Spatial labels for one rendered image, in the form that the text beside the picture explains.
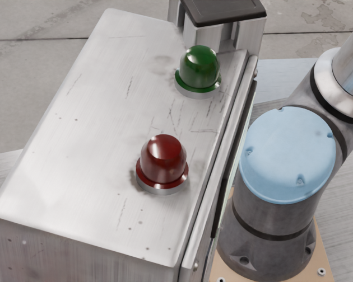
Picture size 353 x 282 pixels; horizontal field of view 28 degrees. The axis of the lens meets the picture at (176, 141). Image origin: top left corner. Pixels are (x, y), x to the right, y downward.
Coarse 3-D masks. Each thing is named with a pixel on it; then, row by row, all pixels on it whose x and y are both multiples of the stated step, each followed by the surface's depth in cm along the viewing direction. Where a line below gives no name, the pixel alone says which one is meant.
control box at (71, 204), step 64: (128, 64) 40; (256, 64) 42; (64, 128) 36; (128, 128) 37; (192, 128) 37; (0, 192) 33; (64, 192) 33; (128, 192) 34; (192, 192) 34; (0, 256) 35; (64, 256) 33; (128, 256) 32; (192, 256) 32
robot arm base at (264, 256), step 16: (224, 224) 101; (240, 224) 97; (224, 240) 101; (240, 240) 98; (256, 240) 96; (272, 240) 95; (288, 240) 96; (304, 240) 98; (224, 256) 102; (240, 256) 100; (256, 256) 98; (272, 256) 97; (288, 256) 98; (304, 256) 101; (240, 272) 101; (256, 272) 99; (272, 272) 99; (288, 272) 100
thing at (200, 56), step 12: (192, 48) 38; (204, 48) 38; (180, 60) 38; (192, 60) 37; (204, 60) 37; (216, 60) 38; (180, 72) 38; (192, 72) 37; (204, 72) 37; (216, 72) 38; (180, 84) 38; (192, 84) 38; (204, 84) 38; (216, 84) 38; (192, 96) 38; (204, 96) 38
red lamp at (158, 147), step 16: (144, 144) 34; (160, 144) 33; (176, 144) 33; (144, 160) 33; (160, 160) 33; (176, 160) 33; (144, 176) 34; (160, 176) 33; (176, 176) 33; (160, 192) 34
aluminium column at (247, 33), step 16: (176, 0) 41; (192, 0) 40; (208, 0) 40; (224, 0) 41; (240, 0) 41; (256, 0) 41; (176, 16) 42; (192, 16) 39; (208, 16) 39; (224, 16) 39; (240, 16) 40; (256, 16) 40; (192, 32) 40; (208, 32) 40; (224, 32) 42; (240, 32) 41; (256, 32) 41; (240, 48) 42; (256, 48) 42; (208, 272) 61
